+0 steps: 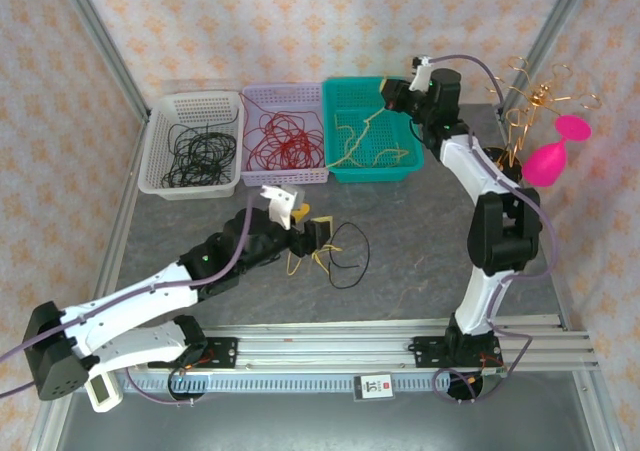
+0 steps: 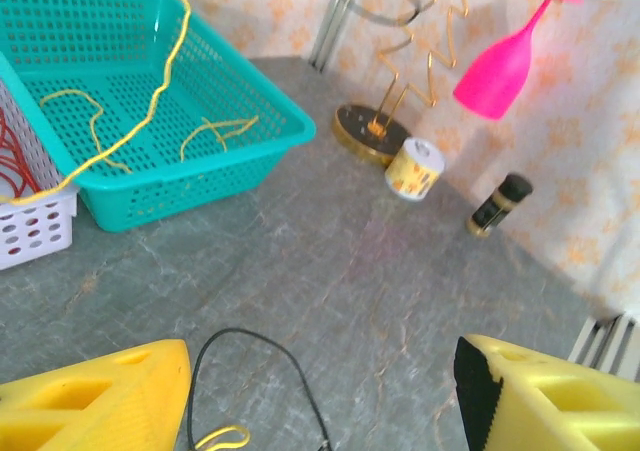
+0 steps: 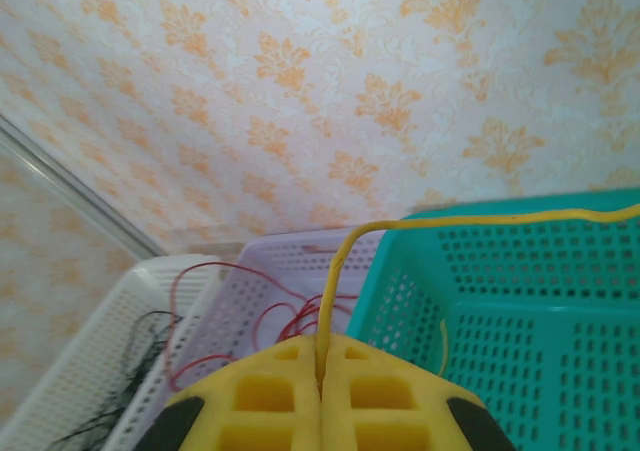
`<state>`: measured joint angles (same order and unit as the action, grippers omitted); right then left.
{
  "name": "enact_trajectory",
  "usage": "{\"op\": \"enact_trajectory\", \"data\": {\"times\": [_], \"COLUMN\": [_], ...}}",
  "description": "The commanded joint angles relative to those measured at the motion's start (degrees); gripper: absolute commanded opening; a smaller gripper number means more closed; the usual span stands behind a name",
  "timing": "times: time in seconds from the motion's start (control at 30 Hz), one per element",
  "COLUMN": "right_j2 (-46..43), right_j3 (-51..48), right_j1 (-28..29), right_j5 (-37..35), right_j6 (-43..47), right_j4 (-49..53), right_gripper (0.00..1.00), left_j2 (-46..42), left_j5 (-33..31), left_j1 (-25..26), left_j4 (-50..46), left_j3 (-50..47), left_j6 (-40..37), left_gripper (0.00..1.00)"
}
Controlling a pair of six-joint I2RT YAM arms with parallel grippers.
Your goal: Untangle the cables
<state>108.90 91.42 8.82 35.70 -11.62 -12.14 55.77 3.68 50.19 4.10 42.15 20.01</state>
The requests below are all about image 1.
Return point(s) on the teal plastic basket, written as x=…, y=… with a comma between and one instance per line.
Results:
x=380, y=173

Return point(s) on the white plastic basket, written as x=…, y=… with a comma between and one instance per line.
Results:
x=150, y=181

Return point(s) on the white label tag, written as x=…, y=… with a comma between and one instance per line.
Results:
x=374, y=386

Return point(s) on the aluminium frame post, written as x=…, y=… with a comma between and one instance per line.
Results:
x=550, y=36
x=100, y=41

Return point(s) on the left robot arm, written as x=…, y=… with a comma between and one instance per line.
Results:
x=125, y=311

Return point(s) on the white handheld display device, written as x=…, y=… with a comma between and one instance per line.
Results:
x=102, y=392

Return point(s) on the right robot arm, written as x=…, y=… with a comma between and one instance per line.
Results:
x=480, y=296

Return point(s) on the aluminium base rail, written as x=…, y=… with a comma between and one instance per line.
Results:
x=325, y=346

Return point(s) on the pink plastic goblet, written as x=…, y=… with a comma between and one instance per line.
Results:
x=542, y=163

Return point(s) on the lavender plastic basket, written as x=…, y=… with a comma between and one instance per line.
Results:
x=285, y=177

